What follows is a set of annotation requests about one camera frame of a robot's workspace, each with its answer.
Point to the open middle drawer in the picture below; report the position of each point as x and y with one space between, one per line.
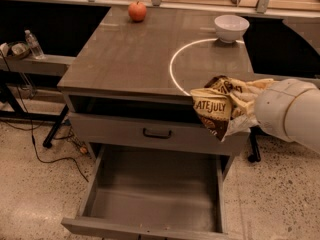
148 194

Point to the clear water bottle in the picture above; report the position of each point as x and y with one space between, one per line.
34 45

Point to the red apple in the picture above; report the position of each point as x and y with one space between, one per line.
137 11

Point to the brown chip bag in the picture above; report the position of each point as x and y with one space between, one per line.
225 105

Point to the white bowl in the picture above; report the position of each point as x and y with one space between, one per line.
230 28

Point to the black drawer handle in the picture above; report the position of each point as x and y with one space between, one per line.
150 134

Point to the closed top drawer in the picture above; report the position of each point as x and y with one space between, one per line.
128 132

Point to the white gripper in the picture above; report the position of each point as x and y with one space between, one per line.
271 109

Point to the grey side shelf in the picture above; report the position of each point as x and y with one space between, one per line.
51 65

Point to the grey drawer cabinet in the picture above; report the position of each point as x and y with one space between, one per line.
146 70

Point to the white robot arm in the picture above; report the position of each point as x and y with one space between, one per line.
290 110

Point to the small bowl with items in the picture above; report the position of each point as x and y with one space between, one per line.
17 50

